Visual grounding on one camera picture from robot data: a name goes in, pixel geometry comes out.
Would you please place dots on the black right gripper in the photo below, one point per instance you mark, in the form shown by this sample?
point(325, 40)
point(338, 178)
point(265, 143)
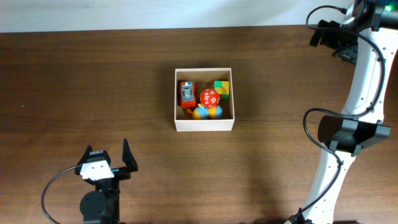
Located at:
point(348, 55)

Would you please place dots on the red numbered polyhedral die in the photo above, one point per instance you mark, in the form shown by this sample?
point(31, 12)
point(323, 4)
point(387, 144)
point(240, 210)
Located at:
point(209, 98)

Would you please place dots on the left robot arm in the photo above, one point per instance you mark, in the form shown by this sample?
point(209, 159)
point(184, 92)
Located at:
point(101, 206)

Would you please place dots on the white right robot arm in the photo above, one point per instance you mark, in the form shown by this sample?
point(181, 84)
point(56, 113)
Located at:
point(367, 38)

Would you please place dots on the multicolour puzzle cube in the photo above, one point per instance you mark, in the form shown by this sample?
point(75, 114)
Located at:
point(222, 88)

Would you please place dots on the red toy fire truck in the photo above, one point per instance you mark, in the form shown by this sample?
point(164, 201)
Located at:
point(187, 92)

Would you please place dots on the white cardboard box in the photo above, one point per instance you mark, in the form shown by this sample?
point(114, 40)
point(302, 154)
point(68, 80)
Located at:
point(204, 78)

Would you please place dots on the orange blue toy duck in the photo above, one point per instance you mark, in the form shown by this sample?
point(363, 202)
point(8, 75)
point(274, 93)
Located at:
point(200, 113)

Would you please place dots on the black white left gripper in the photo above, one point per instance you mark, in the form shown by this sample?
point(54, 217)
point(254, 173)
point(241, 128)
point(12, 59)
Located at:
point(128, 158)

